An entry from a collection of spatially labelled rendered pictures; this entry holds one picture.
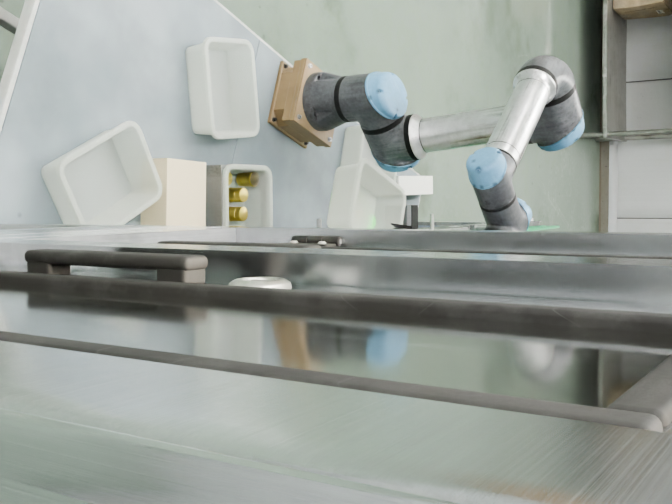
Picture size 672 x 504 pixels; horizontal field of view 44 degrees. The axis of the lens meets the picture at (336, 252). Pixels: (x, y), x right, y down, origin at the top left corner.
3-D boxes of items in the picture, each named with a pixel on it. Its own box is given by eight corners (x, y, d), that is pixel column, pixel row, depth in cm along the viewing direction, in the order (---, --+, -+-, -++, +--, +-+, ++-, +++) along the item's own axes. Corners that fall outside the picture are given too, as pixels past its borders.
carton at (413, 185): (381, 176, 261) (398, 175, 258) (416, 176, 281) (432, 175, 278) (382, 195, 261) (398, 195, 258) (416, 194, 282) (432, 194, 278)
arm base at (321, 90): (305, 64, 209) (337, 60, 204) (338, 82, 222) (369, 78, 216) (299, 122, 208) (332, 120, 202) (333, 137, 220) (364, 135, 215)
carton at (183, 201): (140, 234, 175) (166, 235, 171) (141, 159, 175) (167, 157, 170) (180, 235, 185) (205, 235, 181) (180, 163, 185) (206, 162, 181)
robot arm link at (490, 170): (570, 28, 183) (505, 169, 154) (580, 70, 190) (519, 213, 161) (520, 35, 190) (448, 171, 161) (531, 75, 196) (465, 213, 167)
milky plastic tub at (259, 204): (197, 262, 190) (226, 264, 185) (195, 164, 188) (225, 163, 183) (245, 257, 204) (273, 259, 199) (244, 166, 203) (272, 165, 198)
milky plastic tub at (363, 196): (328, 156, 182) (362, 153, 178) (376, 193, 201) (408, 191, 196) (315, 230, 178) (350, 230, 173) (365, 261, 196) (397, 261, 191)
